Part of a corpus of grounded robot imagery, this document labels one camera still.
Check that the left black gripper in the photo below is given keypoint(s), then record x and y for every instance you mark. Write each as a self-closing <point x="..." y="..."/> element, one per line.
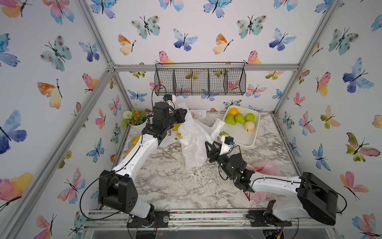
<point x="180" y="117"/>

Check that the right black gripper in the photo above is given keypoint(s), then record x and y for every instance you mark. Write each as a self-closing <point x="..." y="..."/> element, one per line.
<point x="215" y="155"/>

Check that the green pear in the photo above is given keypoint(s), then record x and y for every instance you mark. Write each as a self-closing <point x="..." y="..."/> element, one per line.
<point x="223" y="134"/>
<point x="239" y="118"/>
<point x="230" y="119"/>
<point x="250" y="117"/>

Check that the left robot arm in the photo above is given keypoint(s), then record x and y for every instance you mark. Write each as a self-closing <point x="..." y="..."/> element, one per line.
<point x="117" y="187"/>

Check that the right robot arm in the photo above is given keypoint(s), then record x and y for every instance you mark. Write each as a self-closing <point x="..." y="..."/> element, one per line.
<point x="307" y="195"/>

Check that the white printed plastic bag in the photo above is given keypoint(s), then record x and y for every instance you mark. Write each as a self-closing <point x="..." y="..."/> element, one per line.
<point x="194" y="125"/>

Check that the potted flower plant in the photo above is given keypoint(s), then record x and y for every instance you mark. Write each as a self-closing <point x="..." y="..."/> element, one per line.
<point x="135" y="118"/>

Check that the white plastic tray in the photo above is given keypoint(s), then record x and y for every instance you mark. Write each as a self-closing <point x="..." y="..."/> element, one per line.
<point x="241" y="137"/>

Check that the yellow toy shovel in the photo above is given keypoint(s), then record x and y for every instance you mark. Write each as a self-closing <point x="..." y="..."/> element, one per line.
<point x="131" y="145"/>

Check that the beige pear upper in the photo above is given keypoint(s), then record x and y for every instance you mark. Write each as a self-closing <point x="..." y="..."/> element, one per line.
<point x="249" y="126"/>

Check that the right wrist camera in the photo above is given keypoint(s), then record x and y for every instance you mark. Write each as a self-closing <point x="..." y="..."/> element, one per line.
<point x="226" y="143"/>

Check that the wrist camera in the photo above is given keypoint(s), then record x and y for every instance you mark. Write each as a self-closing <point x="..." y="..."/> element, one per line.
<point x="168" y="98"/>
<point x="226" y="143"/>

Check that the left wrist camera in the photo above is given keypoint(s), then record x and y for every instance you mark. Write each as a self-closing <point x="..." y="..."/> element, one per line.
<point x="168" y="98"/>

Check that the black wire basket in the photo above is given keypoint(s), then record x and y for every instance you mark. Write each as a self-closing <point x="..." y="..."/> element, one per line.
<point x="200" y="79"/>

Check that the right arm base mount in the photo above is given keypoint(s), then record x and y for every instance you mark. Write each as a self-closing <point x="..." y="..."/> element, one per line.
<point x="265" y="217"/>

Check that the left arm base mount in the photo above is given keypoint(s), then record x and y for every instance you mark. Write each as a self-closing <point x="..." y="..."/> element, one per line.
<point x="155" y="219"/>

